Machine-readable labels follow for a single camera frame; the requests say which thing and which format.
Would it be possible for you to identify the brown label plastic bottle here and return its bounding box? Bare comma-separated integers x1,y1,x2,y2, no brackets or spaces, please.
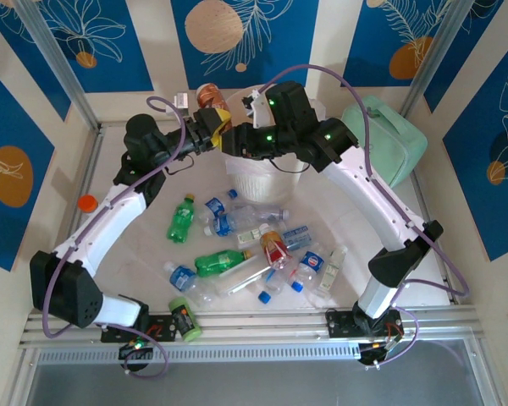
196,83,229,112

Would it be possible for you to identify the green plastic bottle yellow cap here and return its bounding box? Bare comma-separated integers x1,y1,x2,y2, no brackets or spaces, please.
193,249,254,279
165,193,197,245

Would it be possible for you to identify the red label plastic bottle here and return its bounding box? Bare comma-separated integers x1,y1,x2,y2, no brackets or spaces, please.
259,230,292,272

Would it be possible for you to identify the clear water bottle blue label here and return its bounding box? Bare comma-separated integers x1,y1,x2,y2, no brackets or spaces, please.
163,261,216,308

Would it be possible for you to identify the round logo bottle blue cap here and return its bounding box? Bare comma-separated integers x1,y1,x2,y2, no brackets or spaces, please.
288,250,326,294

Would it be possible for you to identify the slim bottle white green label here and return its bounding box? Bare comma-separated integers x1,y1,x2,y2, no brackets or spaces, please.
316,244,349,297

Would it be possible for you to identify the clear bottle blue cap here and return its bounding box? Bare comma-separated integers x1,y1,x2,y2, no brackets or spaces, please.
257,270,297,305

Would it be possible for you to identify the white plastic bin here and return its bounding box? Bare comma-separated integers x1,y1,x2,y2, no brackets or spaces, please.
218,84,327,203

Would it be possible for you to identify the orange cap pill bottle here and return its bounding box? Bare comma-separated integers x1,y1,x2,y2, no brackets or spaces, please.
77,194,99,214

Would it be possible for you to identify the small bottle green white label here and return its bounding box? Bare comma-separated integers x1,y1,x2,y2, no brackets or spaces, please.
235,222,273,250

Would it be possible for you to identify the mint green zip case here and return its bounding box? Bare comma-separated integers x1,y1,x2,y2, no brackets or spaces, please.
340,95,429,192

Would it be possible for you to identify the flattened bottle pale blue label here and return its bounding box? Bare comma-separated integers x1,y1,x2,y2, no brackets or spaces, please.
281,225,315,251

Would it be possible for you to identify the green cylindrical canister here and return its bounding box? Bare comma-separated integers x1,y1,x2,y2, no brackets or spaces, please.
168,296,203,343

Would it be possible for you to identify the grey metal sheet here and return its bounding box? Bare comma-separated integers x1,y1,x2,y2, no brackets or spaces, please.
25,359,499,406

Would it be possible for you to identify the aluminium table side rail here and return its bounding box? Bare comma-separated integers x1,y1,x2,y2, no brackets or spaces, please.
409,171,456,308
19,124,107,339

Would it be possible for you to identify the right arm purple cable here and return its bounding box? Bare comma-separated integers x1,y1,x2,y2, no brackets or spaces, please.
260,63,471,372

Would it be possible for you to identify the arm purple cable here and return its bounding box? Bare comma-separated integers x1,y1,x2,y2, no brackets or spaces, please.
260,63,471,372
41,96,188,378

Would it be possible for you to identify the aluminium frame post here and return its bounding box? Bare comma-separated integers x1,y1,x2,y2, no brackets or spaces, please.
399,0,478,122
13,0,103,133

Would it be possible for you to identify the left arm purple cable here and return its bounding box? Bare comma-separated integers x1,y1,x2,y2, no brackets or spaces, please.
41,96,188,378

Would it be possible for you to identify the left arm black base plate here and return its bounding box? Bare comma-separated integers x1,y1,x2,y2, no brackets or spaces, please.
100,311,183,344

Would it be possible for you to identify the aluminium table edge rail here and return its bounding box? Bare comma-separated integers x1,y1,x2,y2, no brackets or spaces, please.
19,306,479,348

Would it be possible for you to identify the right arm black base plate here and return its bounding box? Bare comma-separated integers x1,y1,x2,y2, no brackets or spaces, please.
324,307,404,340

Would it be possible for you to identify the grey slotted cable duct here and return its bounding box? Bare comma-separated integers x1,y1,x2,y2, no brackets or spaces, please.
36,343,362,365

